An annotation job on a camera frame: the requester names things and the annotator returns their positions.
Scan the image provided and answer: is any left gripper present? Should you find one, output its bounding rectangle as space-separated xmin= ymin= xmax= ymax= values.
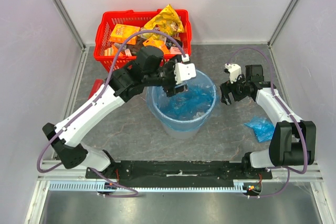
xmin=144 ymin=55 xmax=188 ymax=98

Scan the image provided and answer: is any torn blue trash bag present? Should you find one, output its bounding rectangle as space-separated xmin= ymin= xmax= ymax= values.
xmin=145 ymin=69 xmax=220 ymax=132

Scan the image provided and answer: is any grey plastic trash bin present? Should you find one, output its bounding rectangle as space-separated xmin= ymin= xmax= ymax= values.
xmin=145 ymin=69 xmax=219 ymax=141

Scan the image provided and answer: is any blue trash bag roll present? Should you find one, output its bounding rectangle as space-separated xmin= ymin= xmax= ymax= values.
xmin=244 ymin=116 xmax=275 ymax=143

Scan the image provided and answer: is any long red box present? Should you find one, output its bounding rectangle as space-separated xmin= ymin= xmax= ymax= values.
xmin=88 ymin=79 xmax=104 ymax=99

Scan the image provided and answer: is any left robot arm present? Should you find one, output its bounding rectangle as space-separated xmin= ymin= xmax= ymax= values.
xmin=43 ymin=46 xmax=196 ymax=178

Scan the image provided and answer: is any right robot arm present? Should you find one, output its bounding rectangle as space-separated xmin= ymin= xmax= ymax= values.
xmin=220 ymin=63 xmax=316 ymax=179

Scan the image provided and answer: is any small orange carton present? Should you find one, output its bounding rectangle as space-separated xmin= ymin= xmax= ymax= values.
xmin=143 ymin=38 xmax=170 ymax=55

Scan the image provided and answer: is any yellow chips bag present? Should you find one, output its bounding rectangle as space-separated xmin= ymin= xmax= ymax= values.
xmin=141 ymin=4 xmax=185 ymax=37

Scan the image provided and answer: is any orange striped packet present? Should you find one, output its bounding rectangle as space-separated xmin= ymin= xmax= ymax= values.
xmin=104 ymin=44 xmax=126 ymax=56

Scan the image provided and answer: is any orange snack box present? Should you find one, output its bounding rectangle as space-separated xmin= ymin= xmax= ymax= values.
xmin=109 ymin=24 xmax=141 ymax=43

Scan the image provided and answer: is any red plastic shopping basket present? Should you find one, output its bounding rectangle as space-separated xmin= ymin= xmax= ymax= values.
xmin=93 ymin=10 xmax=192 ymax=74

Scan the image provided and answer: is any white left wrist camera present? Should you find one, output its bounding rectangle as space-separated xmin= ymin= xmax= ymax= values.
xmin=173 ymin=54 xmax=196 ymax=84

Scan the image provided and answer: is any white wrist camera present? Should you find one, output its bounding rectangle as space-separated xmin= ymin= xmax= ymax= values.
xmin=173 ymin=54 xmax=196 ymax=84
xmin=224 ymin=63 xmax=242 ymax=83

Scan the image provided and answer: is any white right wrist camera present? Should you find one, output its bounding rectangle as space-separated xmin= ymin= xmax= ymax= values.
xmin=224 ymin=63 xmax=242 ymax=83

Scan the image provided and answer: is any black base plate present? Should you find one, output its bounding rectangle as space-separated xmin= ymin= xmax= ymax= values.
xmin=102 ymin=161 xmax=272 ymax=187

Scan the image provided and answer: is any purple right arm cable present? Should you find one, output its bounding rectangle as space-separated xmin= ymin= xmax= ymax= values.
xmin=227 ymin=47 xmax=308 ymax=199

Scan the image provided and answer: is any grey slotted cable duct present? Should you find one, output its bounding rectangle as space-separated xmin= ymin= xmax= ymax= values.
xmin=48 ymin=178 xmax=272 ymax=194

